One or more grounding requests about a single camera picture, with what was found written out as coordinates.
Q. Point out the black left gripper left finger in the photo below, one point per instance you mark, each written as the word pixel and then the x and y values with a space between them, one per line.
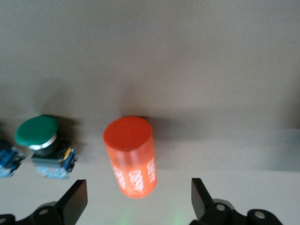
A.
pixel 75 199

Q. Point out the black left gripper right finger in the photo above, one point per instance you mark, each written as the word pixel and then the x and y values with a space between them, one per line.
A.
pixel 201 201

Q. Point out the green mushroom push button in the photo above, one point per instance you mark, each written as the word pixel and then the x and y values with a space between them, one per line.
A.
pixel 37 131
pixel 9 159

